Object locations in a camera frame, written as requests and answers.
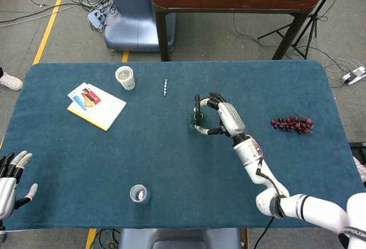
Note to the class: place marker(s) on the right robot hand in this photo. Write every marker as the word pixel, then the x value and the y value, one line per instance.
pixel 228 116

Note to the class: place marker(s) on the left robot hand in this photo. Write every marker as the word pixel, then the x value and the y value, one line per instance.
pixel 8 187

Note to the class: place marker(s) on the green glass bottle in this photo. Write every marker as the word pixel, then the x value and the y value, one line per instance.
pixel 198 116

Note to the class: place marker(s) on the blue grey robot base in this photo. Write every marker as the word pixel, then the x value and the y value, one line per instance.
pixel 134 17

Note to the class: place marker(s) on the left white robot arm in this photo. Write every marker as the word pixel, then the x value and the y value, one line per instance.
pixel 2 234

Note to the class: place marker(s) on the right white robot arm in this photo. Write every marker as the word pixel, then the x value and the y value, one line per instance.
pixel 286 189

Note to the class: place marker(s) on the red grape bunch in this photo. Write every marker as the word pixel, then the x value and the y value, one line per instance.
pixel 293 124

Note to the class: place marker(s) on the teal felt table cloth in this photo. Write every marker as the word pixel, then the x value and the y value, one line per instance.
pixel 143 152

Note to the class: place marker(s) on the white sneaker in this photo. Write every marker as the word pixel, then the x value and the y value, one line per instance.
pixel 11 82

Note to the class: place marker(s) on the white paper cup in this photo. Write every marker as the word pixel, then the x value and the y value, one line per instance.
pixel 125 78

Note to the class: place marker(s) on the brown mahjong table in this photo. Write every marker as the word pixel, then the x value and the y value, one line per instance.
pixel 237 0

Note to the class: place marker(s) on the small clear glass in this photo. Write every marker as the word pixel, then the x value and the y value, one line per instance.
pixel 139 194

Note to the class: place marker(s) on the white booklet with picture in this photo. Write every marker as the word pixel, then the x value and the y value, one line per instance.
pixel 98 106

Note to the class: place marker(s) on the black tripod stand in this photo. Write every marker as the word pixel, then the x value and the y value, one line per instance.
pixel 311 17

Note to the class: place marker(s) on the grey blue robot torso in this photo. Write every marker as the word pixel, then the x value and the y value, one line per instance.
pixel 180 239

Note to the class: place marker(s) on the white power strip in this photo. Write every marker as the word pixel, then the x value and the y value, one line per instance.
pixel 354 75

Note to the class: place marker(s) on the grey power strip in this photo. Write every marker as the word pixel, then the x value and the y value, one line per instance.
pixel 95 17

